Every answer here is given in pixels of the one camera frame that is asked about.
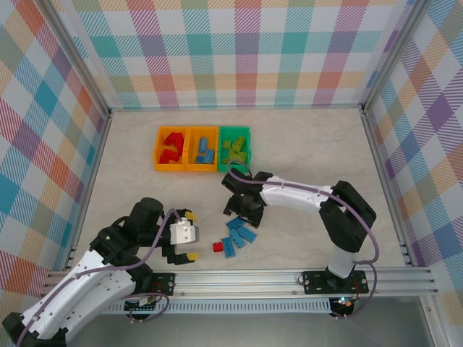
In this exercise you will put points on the small blue lego brick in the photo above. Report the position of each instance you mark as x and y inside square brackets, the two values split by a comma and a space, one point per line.
[210, 154]

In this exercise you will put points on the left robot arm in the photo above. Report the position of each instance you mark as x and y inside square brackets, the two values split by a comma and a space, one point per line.
[90, 292]

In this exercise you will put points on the green plastic bin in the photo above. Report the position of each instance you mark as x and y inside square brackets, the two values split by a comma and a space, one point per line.
[234, 169]

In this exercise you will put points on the orange plastic bin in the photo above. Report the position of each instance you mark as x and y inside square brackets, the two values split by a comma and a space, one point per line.
[170, 167]
[202, 167]

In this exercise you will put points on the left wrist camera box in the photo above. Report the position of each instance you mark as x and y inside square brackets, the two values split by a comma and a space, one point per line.
[182, 233]

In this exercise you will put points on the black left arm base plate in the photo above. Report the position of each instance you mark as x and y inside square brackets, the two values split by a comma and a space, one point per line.
[164, 283]

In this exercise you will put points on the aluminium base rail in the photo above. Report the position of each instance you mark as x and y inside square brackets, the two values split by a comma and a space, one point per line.
[235, 283]

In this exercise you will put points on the aluminium frame rail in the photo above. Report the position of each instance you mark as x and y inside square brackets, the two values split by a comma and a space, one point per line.
[93, 173]
[384, 180]
[235, 107]

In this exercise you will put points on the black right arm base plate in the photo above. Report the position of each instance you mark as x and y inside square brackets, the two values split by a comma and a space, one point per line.
[314, 282]

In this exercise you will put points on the aluminium frame post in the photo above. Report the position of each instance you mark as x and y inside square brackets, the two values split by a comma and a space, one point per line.
[398, 50]
[72, 54]

